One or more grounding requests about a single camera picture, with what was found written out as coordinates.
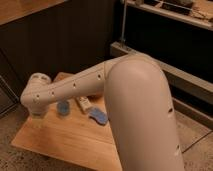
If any grey metal shelf unit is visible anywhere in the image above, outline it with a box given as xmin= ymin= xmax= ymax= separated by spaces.
xmin=110 ymin=1 xmax=213 ymax=130

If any blue white scrub brush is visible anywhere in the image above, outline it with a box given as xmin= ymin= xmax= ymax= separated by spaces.
xmin=76 ymin=97 xmax=108 ymax=125

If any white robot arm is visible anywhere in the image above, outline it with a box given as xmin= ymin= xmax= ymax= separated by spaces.
xmin=21 ymin=53 xmax=185 ymax=171

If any dark wooden cabinet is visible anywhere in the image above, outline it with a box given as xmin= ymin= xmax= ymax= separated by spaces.
xmin=0 ymin=0 xmax=118 ymax=114

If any blue round object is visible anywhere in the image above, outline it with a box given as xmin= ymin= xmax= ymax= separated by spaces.
xmin=57 ymin=101 xmax=70 ymax=116

